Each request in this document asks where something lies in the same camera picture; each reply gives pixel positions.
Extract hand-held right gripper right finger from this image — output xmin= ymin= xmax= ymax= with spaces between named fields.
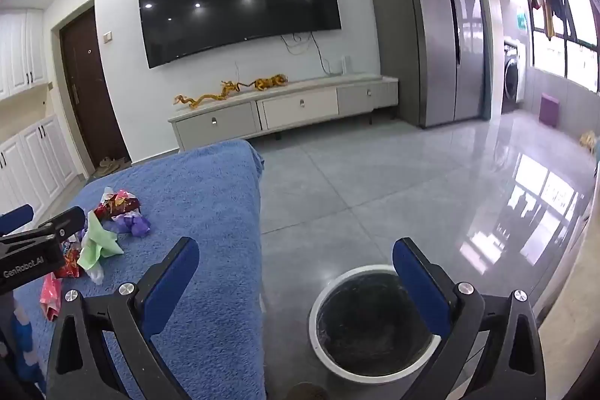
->
xmin=393 ymin=237 xmax=547 ymax=400

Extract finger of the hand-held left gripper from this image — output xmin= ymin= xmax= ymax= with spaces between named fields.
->
xmin=35 ymin=208 xmax=88 ymax=241
xmin=0 ymin=204 xmax=35 ymax=237

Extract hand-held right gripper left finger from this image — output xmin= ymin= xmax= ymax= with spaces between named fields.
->
xmin=46 ymin=237 xmax=221 ymax=400

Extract small red snack wrapper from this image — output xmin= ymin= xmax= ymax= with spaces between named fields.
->
xmin=55 ymin=240 xmax=86 ymax=280

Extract large red snack wrapper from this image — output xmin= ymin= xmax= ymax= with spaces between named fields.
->
xmin=94 ymin=188 xmax=141 ymax=221

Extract white round trash bin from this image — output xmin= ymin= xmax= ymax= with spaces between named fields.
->
xmin=308 ymin=265 xmax=444 ymax=381

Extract green paper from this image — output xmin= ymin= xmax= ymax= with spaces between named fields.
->
xmin=77 ymin=210 xmax=124 ymax=273

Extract white base cabinets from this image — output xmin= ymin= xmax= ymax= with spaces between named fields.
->
xmin=0 ymin=114 xmax=79 ymax=220

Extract purple wrapper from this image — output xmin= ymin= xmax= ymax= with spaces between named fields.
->
xmin=111 ymin=213 xmax=152 ymax=238

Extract pair of slippers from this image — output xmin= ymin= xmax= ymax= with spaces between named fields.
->
xmin=95 ymin=156 xmax=126 ymax=172

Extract blue blanket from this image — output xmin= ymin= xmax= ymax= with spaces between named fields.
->
xmin=12 ymin=140 xmax=266 ymax=400

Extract dark brown door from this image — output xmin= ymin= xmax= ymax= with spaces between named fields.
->
xmin=59 ymin=9 xmax=131 ymax=173

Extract long golden dragon ornament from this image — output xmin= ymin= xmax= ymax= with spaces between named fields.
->
xmin=173 ymin=80 xmax=245 ymax=109

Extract white television cabinet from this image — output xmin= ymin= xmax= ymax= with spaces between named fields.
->
xmin=168 ymin=72 xmax=399 ymax=151

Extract purple stool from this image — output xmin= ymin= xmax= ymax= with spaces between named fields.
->
xmin=538 ymin=93 xmax=561 ymax=127

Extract short golden dragon ornament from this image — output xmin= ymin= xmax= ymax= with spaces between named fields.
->
xmin=253 ymin=74 xmax=289 ymax=91

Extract washing machine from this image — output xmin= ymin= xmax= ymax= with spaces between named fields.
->
xmin=503 ymin=44 xmax=525 ymax=104

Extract grey double-door refrigerator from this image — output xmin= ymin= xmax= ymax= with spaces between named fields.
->
xmin=362 ymin=0 xmax=491 ymax=130

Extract balcony window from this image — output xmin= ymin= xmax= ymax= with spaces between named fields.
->
xmin=518 ymin=0 xmax=600 ymax=94

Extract white wall cabinets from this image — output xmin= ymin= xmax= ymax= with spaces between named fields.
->
xmin=0 ymin=7 xmax=48 ymax=102

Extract television cables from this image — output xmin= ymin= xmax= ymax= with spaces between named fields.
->
xmin=280 ymin=31 xmax=331 ymax=73

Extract black wall television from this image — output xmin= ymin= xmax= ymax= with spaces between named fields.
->
xmin=137 ymin=0 xmax=343 ymax=69

